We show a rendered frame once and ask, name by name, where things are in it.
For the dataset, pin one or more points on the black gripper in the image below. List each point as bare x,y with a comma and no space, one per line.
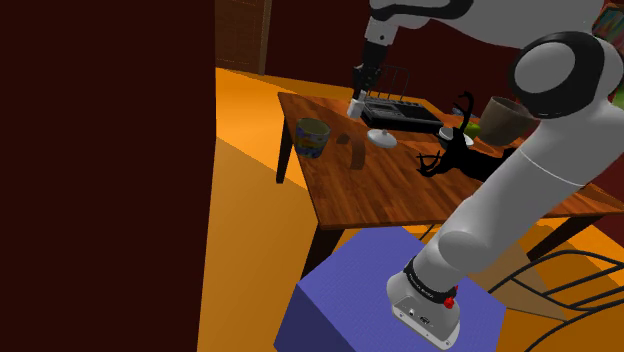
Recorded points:
371,58

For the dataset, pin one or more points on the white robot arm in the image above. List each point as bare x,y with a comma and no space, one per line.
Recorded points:
507,195

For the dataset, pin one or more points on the small white cylinder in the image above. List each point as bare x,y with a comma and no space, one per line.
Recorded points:
355,108

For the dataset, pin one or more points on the white disc with stem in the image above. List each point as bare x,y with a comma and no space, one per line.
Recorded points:
382,139

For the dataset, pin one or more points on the blue yellow patterned cup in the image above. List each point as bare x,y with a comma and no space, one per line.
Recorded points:
312,139

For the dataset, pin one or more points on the white round lid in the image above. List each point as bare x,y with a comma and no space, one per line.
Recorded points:
446,133

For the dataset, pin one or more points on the green apple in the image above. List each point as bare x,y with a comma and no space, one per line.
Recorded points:
472,129

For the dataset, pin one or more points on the brown wooden table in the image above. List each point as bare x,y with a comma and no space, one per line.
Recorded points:
380,190

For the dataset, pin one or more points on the brown wooden door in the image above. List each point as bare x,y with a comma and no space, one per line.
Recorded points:
241,34

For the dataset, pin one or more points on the black deer figure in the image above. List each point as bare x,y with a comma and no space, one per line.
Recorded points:
468,163

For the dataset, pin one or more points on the brown pot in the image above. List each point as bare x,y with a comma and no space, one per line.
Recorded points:
502,124

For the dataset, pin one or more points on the blue robot stand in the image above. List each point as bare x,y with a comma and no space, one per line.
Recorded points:
351,292

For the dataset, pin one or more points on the colourful bookshelf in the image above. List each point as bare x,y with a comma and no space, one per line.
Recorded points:
609,22

